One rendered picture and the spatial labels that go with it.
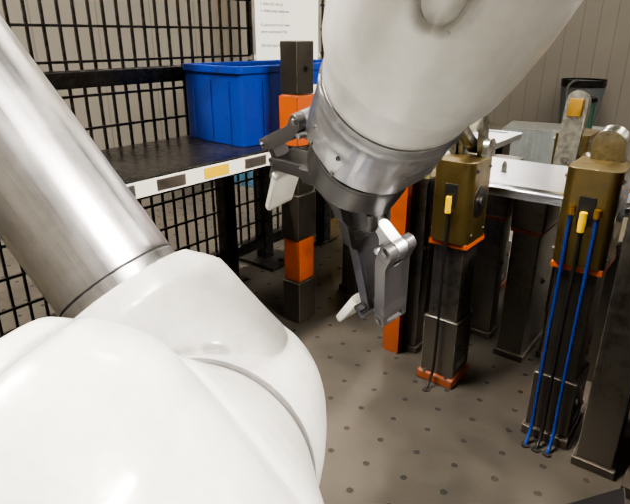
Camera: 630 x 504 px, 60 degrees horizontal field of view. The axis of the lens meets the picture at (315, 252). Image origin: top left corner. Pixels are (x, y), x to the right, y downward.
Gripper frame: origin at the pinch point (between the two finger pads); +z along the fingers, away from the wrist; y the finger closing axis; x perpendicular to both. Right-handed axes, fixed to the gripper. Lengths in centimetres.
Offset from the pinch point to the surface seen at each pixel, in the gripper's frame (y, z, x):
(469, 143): -5.3, 8.7, 30.7
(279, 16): -59, 40, 37
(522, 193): 3.8, 12.8, 36.2
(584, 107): -4, 18, 63
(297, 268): -9.1, 42.7, 11.4
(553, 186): 5.1, 13.7, 42.3
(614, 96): -107, 470, 659
